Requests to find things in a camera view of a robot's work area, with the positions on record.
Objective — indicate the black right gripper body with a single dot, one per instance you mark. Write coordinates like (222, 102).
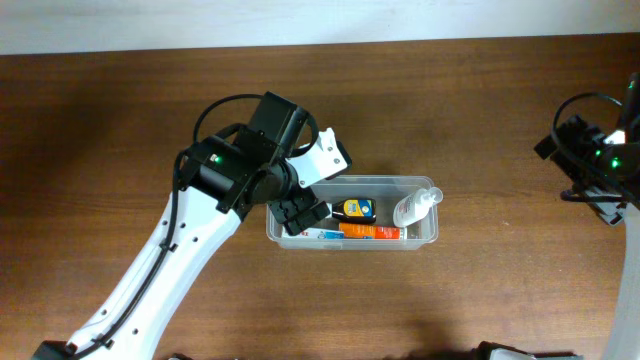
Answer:
(583, 152)

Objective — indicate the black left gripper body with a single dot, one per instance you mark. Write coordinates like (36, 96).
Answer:
(286, 197)

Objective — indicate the white green Panadol box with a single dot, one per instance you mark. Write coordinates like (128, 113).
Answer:
(315, 234)

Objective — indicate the orange tablet tube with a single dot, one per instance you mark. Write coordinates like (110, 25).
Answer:
(363, 231)

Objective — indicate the dark bottle white cap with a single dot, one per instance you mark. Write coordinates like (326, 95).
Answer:
(355, 211)

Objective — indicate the white spray bottle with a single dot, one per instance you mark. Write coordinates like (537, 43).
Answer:
(416, 206)

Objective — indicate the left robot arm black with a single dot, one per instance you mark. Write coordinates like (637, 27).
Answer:
(274, 159)

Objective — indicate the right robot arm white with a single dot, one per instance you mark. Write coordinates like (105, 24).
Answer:
(618, 203)

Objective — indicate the clear plastic container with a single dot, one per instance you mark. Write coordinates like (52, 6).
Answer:
(387, 191)

